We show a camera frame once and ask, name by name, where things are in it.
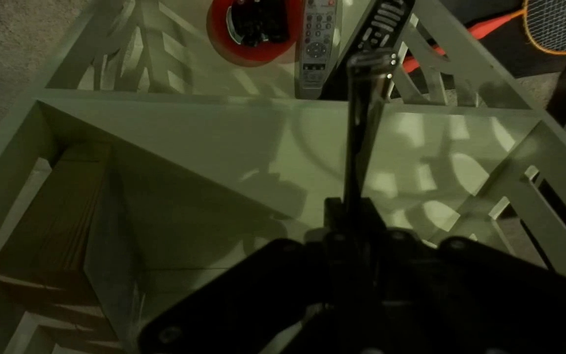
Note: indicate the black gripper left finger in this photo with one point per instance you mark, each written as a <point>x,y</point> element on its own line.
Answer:
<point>334,219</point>

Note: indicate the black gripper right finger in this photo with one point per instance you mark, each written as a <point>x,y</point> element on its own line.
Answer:
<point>373,219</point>

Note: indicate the white lattice shelf unit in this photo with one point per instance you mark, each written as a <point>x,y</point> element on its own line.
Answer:
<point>197,144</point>

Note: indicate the red bowl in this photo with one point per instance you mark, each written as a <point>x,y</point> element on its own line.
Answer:
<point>256,49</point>

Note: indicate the black ribbed device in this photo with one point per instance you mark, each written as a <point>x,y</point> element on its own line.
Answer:
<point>387,18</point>

